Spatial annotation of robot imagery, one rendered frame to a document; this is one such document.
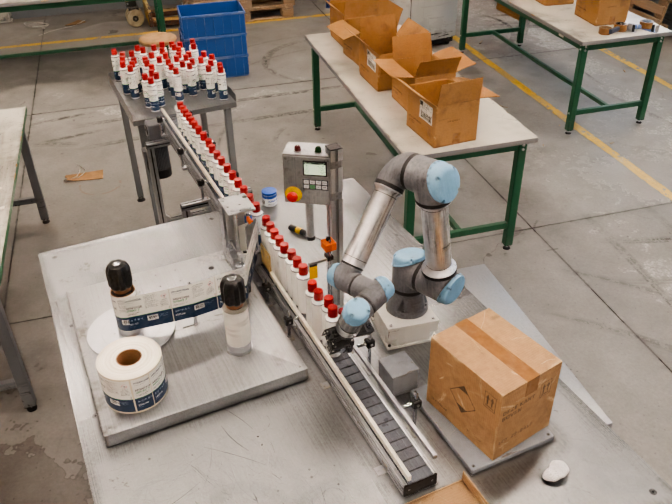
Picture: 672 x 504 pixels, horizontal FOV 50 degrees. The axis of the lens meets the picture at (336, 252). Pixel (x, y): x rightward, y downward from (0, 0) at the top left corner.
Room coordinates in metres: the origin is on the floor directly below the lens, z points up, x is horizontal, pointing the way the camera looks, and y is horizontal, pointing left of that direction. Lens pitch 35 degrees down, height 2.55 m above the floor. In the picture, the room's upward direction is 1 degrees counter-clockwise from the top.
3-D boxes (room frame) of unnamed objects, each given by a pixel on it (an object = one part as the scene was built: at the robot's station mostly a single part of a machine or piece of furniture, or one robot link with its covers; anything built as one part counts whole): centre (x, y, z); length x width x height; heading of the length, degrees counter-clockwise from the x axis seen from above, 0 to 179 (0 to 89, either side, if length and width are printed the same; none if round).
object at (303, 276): (2.06, 0.12, 0.98); 0.05 x 0.05 x 0.20
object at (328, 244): (2.03, 0.05, 1.05); 0.10 x 0.04 x 0.33; 115
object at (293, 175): (2.18, 0.08, 1.38); 0.17 x 0.10 x 0.19; 80
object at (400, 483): (2.04, 0.12, 0.85); 1.65 x 0.11 x 0.05; 25
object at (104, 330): (1.95, 0.73, 0.89); 0.31 x 0.31 x 0.01
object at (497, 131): (4.63, -0.47, 0.39); 2.20 x 0.80 x 0.78; 16
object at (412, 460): (2.04, 0.12, 0.86); 1.65 x 0.08 x 0.04; 25
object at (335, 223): (2.15, 0.00, 1.16); 0.04 x 0.04 x 0.67; 25
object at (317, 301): (1.91, 0.06, 0.98); 0.05 x 0.05 x 0.20
